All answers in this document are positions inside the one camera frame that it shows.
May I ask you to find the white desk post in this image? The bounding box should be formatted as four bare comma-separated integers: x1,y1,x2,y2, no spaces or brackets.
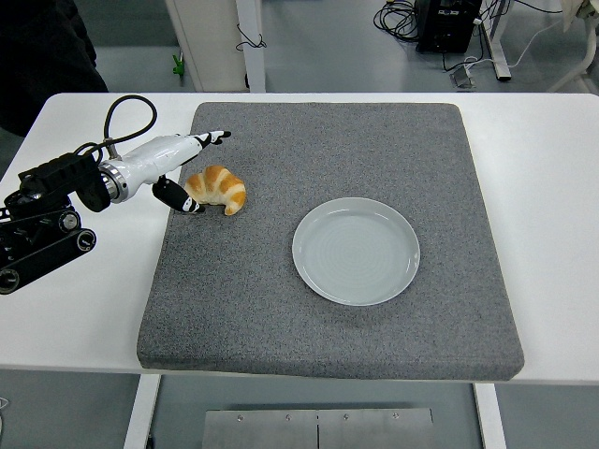
235,0,267,93

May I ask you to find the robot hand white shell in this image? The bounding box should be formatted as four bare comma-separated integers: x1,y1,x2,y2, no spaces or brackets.
120,129,233,216

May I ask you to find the light grey round plate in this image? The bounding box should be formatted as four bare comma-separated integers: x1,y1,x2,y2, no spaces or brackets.
292,196,421,308

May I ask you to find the grey felt mat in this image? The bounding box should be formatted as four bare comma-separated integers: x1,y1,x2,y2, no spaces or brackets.
135,101,525,383

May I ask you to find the thin black cable loop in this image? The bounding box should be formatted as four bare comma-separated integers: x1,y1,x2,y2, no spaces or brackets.
235,22,268,51

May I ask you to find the grey metal plate with screws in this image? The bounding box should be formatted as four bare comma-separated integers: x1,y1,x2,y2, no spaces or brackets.
204,407,435,449

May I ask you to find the white cabinet panel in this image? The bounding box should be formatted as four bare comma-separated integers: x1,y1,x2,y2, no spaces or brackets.
166,0,245,93

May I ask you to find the white table leg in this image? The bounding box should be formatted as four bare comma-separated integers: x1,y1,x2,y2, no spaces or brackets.
472,382,509,449
122,373,163,449

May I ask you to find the white floor cable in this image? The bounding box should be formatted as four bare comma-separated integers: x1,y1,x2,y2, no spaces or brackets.
460,18,565,71

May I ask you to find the black computer box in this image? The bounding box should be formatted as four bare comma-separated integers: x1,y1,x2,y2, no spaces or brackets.
415,0,483,53

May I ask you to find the grey floor pedal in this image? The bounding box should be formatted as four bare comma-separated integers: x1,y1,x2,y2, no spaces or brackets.
449,65,478,89

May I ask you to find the person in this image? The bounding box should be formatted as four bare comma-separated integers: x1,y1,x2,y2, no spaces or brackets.
0,0,110,138

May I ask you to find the black cable bundle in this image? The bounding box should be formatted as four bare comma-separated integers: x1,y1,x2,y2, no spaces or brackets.
373,0,420,44

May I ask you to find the curved white chair leg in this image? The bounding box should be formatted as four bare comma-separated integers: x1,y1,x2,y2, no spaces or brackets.
547,0,599,93

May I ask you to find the golden croissant bread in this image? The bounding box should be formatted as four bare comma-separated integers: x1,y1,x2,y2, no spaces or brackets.
183,164,247,217

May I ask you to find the white desk leg with foot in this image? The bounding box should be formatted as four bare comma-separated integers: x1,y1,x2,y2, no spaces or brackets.
481,0,512,80

